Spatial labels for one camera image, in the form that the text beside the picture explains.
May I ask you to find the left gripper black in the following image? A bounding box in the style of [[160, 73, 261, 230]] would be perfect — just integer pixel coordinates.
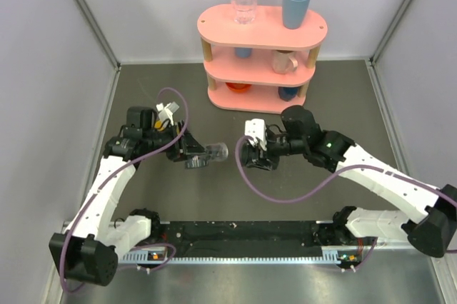
[[143, 119, 208, 161]]

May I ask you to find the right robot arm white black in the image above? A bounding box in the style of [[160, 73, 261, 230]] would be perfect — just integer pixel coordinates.
[[235, 105, 456, 258]]

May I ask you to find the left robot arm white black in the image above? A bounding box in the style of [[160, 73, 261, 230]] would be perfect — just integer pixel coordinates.
[[49, 103, 226, 291]]

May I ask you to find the yellow cup on table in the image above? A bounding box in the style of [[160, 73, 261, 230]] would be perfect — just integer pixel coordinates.
[[154, 119, 169, 131]]

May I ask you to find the orange bowl bottom shelf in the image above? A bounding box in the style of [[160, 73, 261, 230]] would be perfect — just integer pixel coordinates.
[[226, 82, 252, 93]]

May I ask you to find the dark blue cup bottom shelf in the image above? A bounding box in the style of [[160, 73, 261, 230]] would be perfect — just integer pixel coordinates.
[[278, 87, 299, 101]]

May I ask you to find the pink three-tier shelf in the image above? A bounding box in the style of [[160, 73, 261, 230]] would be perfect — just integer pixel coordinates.
[[197, 4, 328, 113]]

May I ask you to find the small blue cup middle shelf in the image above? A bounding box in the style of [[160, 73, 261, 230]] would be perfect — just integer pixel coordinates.
[[234, 47, 252, 59]]

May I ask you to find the clear drinking glass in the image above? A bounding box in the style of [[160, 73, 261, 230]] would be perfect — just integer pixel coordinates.
[[231, 0, 258, 24]]

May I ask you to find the tall blue plastic cup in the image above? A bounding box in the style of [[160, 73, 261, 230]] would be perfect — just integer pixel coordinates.
[[282, 0, 310, 29]]

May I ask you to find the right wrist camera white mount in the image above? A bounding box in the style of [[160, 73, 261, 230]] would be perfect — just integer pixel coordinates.
[[244, 118, 266, 151]]

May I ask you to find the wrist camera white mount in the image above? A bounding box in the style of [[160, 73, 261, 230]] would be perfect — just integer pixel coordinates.
[[156, 102, 179, 125], [244, 118, 266, 151]]

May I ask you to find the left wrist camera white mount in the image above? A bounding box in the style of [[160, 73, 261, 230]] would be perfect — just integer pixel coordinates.
[[156, 102, 179, 125]]

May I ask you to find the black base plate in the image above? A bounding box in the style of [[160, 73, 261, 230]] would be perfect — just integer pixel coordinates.
[[158, 221, 358, 258]]

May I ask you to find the grey slotted cable duct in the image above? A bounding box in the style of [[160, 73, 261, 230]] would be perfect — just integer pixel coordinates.
[[119, 249, 360, 265]]

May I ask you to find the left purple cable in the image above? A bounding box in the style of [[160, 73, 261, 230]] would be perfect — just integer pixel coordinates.
[[59, 86, 190, 293]]

